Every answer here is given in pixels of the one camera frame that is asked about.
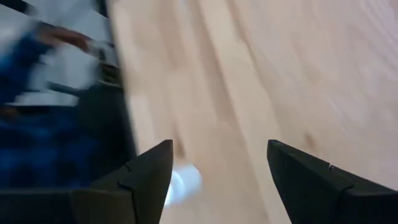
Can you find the white pill bottle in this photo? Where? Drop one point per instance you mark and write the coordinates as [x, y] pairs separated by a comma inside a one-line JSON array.
[[186, 182]]

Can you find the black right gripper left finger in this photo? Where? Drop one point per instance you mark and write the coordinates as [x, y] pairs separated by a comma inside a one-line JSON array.
[[143, 186]]

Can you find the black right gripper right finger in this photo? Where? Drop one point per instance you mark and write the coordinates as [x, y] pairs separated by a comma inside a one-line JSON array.
[[311, 193]]

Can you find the person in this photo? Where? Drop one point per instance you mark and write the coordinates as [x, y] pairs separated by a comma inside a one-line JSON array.
[[37, 140]]

